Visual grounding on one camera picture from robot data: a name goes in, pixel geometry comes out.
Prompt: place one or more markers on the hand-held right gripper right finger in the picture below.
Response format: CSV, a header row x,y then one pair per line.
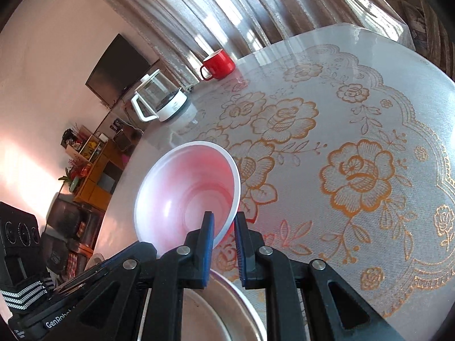
x,y
240,248

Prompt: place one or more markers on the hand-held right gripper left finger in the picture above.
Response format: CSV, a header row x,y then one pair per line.
x,y
208,252

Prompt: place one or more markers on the stainless steel bowl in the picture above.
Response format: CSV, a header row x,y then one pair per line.
x,y
220,312

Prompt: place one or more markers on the red plastic bowl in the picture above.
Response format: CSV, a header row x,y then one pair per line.
x,y
185,191

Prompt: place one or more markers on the black speaker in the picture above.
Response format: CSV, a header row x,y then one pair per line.
x,y
17,231

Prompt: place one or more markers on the dark leather chair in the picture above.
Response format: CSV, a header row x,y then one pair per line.
x,y
67,227

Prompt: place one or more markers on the yellow wooden cabinet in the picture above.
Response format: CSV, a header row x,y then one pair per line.
x,y
99,174

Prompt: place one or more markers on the white glass electric kettle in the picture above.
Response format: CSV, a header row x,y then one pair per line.
x,y
160,96

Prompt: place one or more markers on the floral lace tablecloth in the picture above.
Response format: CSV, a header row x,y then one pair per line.
x,y
355,113

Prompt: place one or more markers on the dried flower arrangement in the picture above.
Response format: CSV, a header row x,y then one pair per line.
x,y
71,136

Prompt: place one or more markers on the red mug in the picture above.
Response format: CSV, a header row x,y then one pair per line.
x,y
218,64

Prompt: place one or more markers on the grey sheer curtain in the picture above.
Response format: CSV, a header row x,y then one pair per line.
x,y
231,10

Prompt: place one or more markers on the wall-mounted television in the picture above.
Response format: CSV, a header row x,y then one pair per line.
x,y
117,69

